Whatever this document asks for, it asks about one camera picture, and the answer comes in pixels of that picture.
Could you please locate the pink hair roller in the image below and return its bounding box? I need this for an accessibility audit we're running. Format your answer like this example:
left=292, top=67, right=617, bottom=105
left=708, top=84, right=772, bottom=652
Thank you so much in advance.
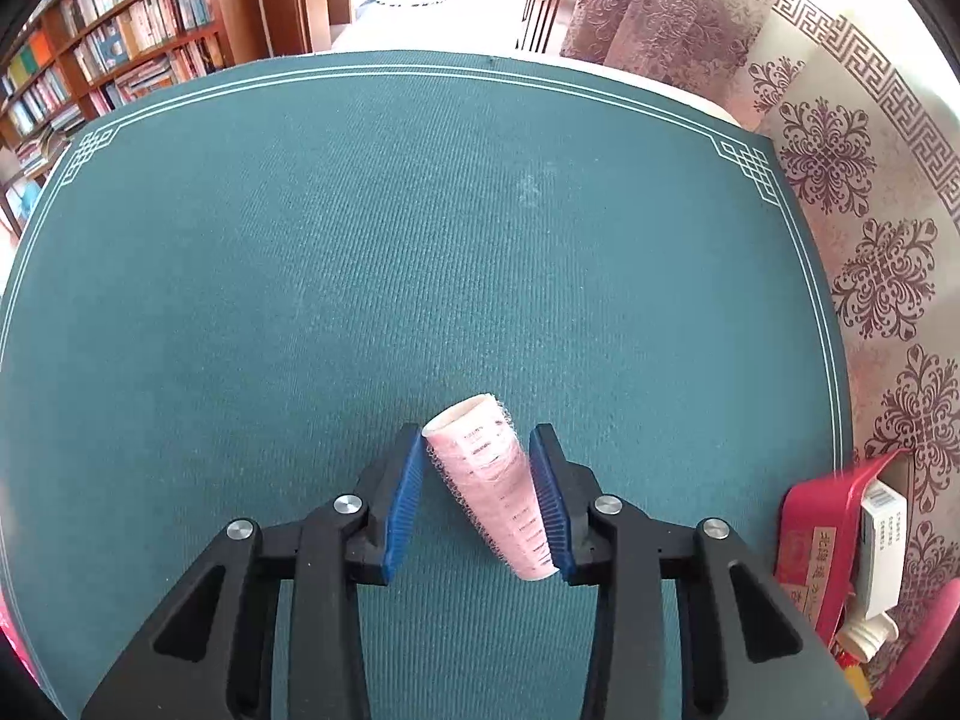
left=421, top=394, right=556, bottom=582

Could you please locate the white long tube box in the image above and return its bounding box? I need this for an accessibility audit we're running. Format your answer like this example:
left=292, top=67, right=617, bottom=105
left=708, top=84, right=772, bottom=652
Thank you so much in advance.
left=856, top=479, right=908, bottom=619

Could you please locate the white blue tube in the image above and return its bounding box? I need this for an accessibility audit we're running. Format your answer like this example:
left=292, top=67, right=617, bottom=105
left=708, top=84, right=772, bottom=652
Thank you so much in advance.
left=836, top=613, right=900, bottom=663

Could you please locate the pink foam curler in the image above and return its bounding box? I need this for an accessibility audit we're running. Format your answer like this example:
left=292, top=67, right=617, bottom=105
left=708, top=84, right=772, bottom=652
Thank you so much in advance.
left=867, top=578, right=960, bottom=720

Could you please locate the red cardboard storage box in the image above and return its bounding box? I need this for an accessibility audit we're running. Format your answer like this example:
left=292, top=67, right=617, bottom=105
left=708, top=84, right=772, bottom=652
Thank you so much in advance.
left=775, top=449, right=913, bottom=647

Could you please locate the patterned beige curtain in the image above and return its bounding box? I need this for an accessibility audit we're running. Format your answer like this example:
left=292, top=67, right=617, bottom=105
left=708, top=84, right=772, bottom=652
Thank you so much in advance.
left=563, top=0, right=958, bottom=619

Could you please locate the wooden bookshelf with books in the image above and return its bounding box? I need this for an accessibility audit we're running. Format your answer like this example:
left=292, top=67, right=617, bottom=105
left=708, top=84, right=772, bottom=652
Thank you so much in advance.
left=2, top=0, right=235, bottom=238

